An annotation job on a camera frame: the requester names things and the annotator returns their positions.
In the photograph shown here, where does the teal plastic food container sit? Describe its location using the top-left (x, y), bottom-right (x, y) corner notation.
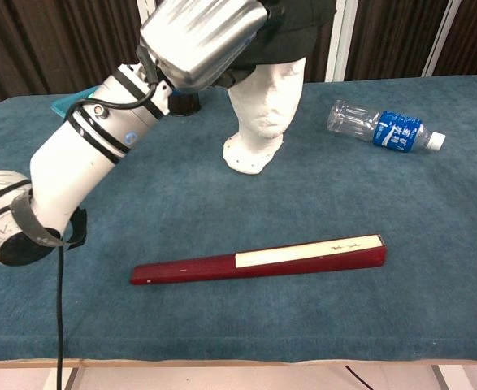
top-left (50, 89), bottom-right (97, 119)

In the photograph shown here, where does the red folded hand fan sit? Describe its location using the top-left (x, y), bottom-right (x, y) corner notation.
top-left (130, 233), bottom-right (388, 286)

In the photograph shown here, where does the teal table cloth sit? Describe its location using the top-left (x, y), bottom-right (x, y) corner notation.
top-left (0, 72), bottom-right (477, 362)

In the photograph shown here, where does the clear water bottle blue label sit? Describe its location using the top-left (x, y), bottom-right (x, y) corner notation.
top-left (327, 99), bottom-right (446, 154)

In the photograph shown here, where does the black baseball cap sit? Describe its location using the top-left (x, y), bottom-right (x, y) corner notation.
top-left (229, 0), bottom-right (337, 71)

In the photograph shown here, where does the white foam mannequin head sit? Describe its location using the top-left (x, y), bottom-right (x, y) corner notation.
top-left (222, 55), bottom-right (307, 176)

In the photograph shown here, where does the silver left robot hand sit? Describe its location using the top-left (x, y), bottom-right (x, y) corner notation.
top-left (135, 0), bottom-right (272, 91)

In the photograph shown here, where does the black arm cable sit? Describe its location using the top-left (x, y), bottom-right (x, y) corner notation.
top-left (54, 239), bottom-right (66, 390)

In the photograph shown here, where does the black floor cable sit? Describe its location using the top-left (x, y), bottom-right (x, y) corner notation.
top-left (345, 365), bottom-right (375, 390)

